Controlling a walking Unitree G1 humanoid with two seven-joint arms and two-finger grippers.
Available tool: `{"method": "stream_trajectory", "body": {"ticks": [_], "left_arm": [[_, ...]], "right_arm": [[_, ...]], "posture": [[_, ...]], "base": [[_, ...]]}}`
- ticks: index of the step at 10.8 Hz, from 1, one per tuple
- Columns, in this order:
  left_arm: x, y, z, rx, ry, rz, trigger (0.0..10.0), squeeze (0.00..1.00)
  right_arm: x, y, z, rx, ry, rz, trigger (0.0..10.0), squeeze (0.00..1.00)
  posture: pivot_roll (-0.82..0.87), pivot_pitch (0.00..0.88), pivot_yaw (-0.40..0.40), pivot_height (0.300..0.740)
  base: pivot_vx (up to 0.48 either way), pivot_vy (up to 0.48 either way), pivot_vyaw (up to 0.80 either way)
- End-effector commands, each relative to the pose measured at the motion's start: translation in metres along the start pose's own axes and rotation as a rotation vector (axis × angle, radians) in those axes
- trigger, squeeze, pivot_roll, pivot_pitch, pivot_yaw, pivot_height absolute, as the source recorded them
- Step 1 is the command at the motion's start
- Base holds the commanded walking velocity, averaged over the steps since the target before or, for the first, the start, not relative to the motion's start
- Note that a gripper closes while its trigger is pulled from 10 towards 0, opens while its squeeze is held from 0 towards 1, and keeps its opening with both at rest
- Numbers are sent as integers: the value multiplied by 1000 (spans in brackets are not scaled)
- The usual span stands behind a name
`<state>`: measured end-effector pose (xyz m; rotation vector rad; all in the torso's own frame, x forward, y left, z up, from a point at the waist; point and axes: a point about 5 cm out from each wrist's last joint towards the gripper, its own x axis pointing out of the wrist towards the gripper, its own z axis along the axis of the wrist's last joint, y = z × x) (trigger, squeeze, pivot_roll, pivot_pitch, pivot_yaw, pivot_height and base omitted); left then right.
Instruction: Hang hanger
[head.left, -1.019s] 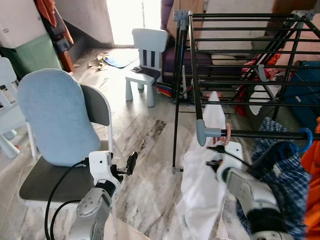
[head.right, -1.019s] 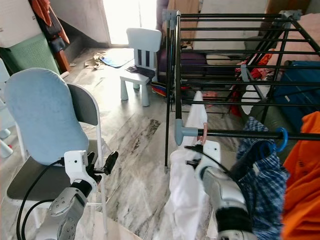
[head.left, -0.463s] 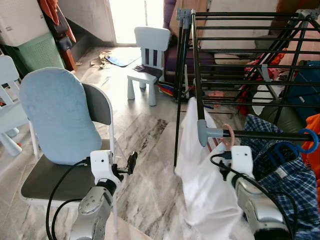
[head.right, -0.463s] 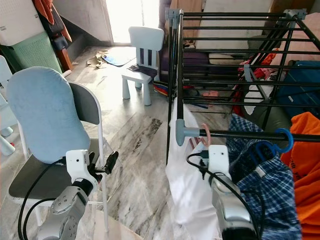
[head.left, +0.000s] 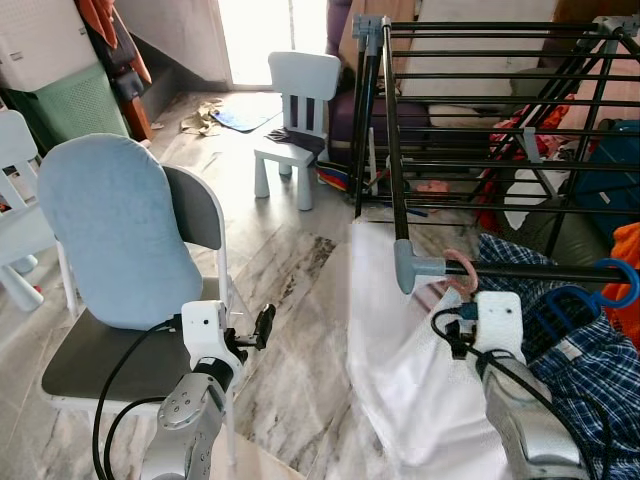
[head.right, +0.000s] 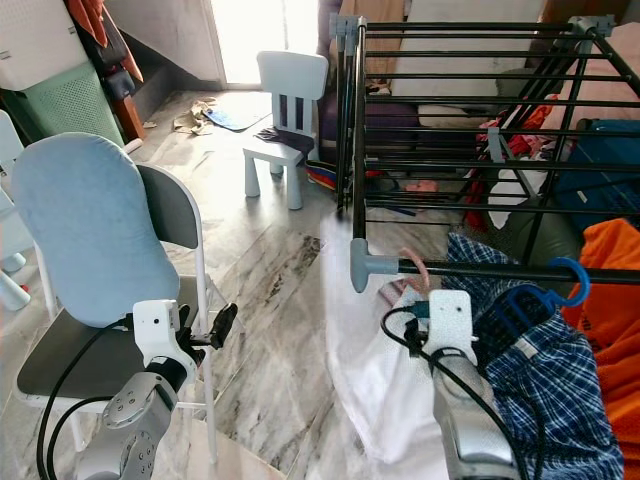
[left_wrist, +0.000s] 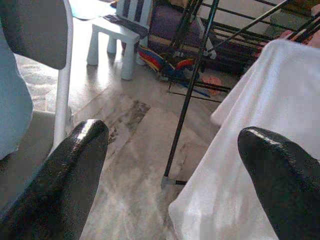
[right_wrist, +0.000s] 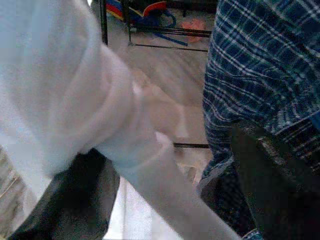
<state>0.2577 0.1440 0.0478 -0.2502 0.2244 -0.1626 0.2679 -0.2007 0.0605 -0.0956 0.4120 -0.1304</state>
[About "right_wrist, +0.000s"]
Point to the blue plaid shirt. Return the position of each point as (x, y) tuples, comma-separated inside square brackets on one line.
[(262, 75)]

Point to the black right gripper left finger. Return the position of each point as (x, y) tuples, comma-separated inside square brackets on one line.
[(75, 200)]

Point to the white shirt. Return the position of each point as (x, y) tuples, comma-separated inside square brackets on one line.
[(62, 87)]

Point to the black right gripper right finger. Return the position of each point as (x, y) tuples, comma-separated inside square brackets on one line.
[(280, 195)]

